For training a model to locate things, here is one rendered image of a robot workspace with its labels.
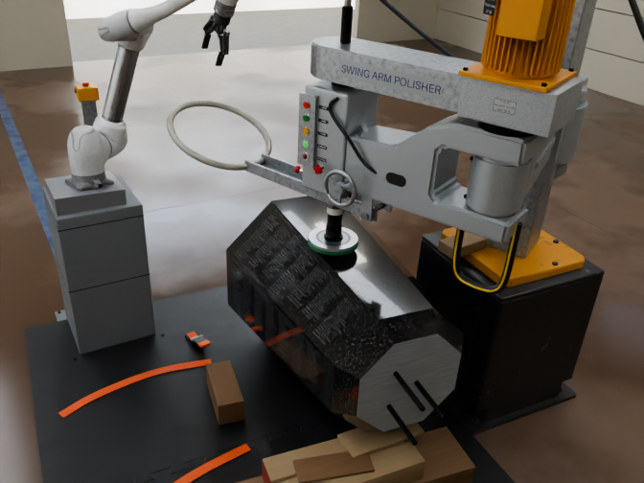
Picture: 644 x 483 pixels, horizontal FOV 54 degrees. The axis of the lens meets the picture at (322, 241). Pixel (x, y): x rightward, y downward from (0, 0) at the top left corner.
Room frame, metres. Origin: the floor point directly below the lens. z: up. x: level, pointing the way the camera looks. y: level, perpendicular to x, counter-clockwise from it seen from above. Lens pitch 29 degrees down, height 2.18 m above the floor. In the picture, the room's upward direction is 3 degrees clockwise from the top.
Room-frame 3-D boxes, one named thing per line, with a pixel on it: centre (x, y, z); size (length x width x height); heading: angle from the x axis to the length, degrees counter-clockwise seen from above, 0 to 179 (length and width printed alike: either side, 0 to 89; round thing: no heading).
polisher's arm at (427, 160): (2.15, -0.36, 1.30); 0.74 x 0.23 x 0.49; 55
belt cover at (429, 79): (2.18, -0.33, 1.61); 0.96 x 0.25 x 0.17; 55
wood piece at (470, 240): (2.51, -0.63, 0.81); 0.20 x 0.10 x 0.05; 125
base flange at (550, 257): (2.59, -0.88, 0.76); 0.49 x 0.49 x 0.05; 27
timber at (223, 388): (2.27, 0.43, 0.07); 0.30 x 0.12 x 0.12; 21
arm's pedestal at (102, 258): (2.83, 1.15, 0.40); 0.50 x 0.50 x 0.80; 31
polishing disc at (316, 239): (2.39, -0.05, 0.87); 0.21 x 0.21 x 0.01
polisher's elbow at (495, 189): (2.01, -0.59, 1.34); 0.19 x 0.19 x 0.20
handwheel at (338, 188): (2.22, -0.08, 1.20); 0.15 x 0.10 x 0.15; 55
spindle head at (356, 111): (2.34, -0.11, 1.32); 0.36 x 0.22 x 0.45; 55
